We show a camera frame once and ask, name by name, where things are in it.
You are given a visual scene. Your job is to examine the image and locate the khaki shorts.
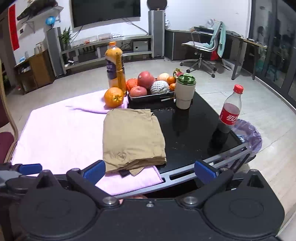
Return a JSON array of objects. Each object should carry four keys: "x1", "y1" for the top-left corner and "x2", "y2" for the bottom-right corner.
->
[{"x1": 102, "y1": 108, "x2": 167, "y2": 176}]

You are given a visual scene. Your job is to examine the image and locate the maroon wooden chair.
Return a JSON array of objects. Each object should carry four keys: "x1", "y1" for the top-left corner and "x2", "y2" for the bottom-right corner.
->
[{"x1": 1, "y1": 63, "x2": 19, "y2": 164}]

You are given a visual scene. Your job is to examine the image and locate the pink towel mat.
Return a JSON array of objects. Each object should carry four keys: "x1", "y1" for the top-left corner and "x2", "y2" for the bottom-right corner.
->
[{"x1": 10, "y1": 89, "x2": 164, "y2": 196}]

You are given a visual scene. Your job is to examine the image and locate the purple bag trash bin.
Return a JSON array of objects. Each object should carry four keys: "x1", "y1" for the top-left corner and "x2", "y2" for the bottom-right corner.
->
[{"x1": 232, "y1": 119, "x2": 262, "y2": 161}]

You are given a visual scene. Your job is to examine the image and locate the cola bottle red cap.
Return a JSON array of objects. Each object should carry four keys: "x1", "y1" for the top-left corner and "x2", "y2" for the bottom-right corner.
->
[{"x1": 218, "y1": 84, "x2": 244, "y2": 133}]

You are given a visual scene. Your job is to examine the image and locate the large orange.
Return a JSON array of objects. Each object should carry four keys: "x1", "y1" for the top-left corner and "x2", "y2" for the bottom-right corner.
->
[{"x1": 104, "y1": 87, "x2": 124, "y2": 108}]

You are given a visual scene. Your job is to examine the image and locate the black fruit tray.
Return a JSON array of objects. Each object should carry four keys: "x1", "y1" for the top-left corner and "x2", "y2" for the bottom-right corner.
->
[{"x1": 128, "y1": 91, "x2": 175, "y2": 103}]

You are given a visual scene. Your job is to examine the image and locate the beige tumbler green lid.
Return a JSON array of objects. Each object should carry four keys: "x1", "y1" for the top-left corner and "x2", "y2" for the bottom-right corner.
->
[{"x1": 175, "y1": 73, "x2": 196, "y2": 109}]

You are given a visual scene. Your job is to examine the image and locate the red apple front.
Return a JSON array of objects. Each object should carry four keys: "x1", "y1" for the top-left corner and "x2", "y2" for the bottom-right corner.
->
[{"x1": 129, "y1": 86, "x2": 147, "y2": 97}]

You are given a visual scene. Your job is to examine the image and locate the red apple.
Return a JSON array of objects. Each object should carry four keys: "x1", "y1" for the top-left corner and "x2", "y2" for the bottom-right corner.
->
[
  {"x1": 137, "y1": 71, "x2": 155, "y2": 89},
  {"x1": 129, "y1": 86, "x2": 147, "y2": 97}
]

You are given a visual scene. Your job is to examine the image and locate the orange netted fruit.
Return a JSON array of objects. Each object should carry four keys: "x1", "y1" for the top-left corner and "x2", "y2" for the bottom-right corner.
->
[{"x1": 125, "y1": 78, "x2": 138, "y2": 92}]

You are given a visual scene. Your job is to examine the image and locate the brown wooden cabinet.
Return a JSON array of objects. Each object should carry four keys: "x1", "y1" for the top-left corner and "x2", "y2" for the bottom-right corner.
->
[{"x1": 14, "y1": 50, "x2": 55, "y2": 94}]

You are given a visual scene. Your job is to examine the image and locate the white netted fruit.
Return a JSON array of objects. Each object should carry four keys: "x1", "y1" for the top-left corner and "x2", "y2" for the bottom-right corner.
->
[{"x1": 150, "y1": 80, "x2": 170, "y2": 94}]

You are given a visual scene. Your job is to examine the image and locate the small tangerine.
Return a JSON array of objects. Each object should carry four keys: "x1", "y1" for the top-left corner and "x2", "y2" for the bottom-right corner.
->
[{"x1": 166, "y1": 76, "x2": 176, "y2": 85}]

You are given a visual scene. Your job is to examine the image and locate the red apple back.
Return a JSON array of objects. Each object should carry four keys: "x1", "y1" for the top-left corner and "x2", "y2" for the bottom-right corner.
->
[{"x1": 137, "y1": 71, "x2": 155, "y2": 89}]

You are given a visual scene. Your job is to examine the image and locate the orange juice bottle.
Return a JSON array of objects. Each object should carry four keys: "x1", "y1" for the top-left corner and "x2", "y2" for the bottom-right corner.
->
[{"x1": 105, "y1": 41, "x2": 127, "y2": 96}]

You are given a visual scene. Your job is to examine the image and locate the dark desk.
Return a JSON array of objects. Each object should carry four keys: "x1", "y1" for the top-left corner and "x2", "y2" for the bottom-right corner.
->
[{"x1": 164, "y1": 27, "x2": 267, "y2": 80}]

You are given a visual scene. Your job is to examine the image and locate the grey office chair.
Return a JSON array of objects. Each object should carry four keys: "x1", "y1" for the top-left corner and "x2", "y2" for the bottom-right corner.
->
[{"x1": 180, "y1": 22, "x2": 226, "y2": 78}]

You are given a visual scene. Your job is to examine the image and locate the grey tower speaker left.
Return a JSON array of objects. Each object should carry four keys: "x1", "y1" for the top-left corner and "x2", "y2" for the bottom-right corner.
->
[{"x1": 45, "y1": 27, "x2": 65, "y2": 77}]

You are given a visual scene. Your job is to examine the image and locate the grey tower speaker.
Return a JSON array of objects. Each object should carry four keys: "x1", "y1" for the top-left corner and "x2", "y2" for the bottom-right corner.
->
[
  {"x1": 148, "y1": 10, "x2": 165, "y2": 58},
  {"x1": 45, "y1": 27, "x2": 65, "y2": 77}
]

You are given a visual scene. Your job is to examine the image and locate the green potted plant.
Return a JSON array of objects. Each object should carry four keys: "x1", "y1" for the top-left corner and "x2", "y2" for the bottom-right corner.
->
[{"x1": 60, "y1": 27, "x2": 71, "y2": 50}]

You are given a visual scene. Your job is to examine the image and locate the grey tower speaker right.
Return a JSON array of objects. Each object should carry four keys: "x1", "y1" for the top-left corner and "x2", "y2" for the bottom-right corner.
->
[{"x1": 148, "y1": 10, "x2": 165, "y2": 58}]

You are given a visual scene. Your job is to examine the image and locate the wall television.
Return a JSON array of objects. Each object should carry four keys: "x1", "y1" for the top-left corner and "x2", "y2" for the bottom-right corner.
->
[{"x1": 71, "y1": 0, "x2": 140, "y2": 27}]

